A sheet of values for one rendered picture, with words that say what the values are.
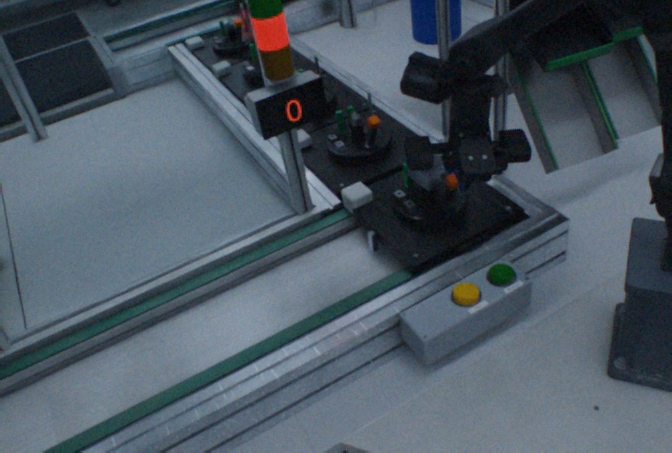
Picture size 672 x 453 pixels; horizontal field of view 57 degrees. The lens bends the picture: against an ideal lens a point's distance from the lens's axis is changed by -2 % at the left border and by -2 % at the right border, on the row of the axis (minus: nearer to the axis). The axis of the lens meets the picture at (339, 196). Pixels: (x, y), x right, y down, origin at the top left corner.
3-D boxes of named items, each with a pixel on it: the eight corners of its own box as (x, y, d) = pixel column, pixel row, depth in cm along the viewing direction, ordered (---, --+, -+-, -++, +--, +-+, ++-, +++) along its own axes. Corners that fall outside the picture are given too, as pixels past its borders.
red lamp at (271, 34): (294, 43, 97) (288, 13, 94) (265, 54, 95) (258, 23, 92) (281, 34, 100) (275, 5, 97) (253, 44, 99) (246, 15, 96)
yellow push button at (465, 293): (484, 301, 97) (484, 292, 96) (464, 313, 96) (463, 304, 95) (468, 286, 100) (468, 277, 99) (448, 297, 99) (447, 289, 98)
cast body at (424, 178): (448, 182, 111) (446, 149, 106) (428, 192, 109) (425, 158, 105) (420, 161, 117) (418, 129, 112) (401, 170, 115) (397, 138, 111)
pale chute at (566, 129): (606, 154, 117) (619, 148, 112) (545, 175, 114) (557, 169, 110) (550, 19, 120) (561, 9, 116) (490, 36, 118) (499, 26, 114)
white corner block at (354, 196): (375, 208, 120) (372, 191, 117) (354, 217, 118) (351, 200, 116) (362, 196, 123) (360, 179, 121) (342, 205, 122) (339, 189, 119)
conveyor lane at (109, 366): (522, 253, 117) (524, 212, 111) (79, 492, 91) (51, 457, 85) (432, 184, 138) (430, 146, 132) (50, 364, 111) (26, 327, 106)
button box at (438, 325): (531, 305, 102) (533, 278, 98) (426, 367, 95) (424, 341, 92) (502, 281, 107) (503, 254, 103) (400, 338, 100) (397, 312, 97)
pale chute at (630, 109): (660, 126, 122) (674, 119, 117) (604, 145, 119) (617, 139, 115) (605, -2, 125) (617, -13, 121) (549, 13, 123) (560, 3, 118)
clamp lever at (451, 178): (454, 205, 110) (462, 180, 103) (444, 210, 109) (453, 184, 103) (442, 191, 111) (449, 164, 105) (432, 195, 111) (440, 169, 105)
